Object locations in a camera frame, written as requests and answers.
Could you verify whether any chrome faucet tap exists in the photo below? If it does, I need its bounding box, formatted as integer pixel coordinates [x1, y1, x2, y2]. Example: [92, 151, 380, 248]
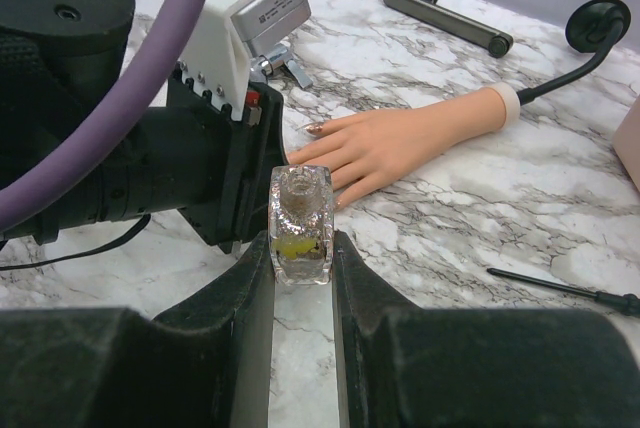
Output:
[249, 43, 313, 89]

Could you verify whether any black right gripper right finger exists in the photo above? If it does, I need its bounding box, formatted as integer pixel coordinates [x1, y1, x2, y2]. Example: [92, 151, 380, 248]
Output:
[332, 232, 639, 427]

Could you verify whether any glitter nail polish bottle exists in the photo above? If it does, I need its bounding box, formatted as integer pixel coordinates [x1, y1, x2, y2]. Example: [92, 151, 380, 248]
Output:
[268, 165, 334, 285]

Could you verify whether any mannequin practice hand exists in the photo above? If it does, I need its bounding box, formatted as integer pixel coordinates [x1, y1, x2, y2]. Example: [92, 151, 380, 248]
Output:
[287, 83, 521, 209]

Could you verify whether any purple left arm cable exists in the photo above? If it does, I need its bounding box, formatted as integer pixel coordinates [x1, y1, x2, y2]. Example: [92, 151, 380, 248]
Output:
[0, 0, 221, 235]

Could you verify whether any dark bronze faucet handle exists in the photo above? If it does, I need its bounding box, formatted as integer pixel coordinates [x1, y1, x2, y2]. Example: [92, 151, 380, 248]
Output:
[383, 0, 514, 58]

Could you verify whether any thin black cable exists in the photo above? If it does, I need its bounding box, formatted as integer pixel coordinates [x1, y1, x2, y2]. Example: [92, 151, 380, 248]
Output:
[0, 212, 152, 272]

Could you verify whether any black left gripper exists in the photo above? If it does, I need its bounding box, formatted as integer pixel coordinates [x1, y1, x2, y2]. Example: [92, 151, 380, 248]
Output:
[167, 70, 284, 256]

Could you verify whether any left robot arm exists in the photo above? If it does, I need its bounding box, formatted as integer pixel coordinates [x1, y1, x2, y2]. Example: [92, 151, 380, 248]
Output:
[1, 0, 286, 251]

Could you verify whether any pink plastic storage box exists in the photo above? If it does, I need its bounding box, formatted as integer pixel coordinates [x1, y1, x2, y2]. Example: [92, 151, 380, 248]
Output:
[613, 98, 640, 188]

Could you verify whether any black flexible stand with base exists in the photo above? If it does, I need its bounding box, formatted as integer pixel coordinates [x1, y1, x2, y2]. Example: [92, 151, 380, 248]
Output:
[517, 0, 632, 106]

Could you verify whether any orange handled screwdriver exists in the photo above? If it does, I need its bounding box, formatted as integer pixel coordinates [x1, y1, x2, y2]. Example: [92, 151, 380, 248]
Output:
[486, 268, 639, 318]

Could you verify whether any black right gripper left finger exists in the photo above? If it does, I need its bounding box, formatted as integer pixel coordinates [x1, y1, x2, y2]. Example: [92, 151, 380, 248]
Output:
[1, 233, 274, 427]

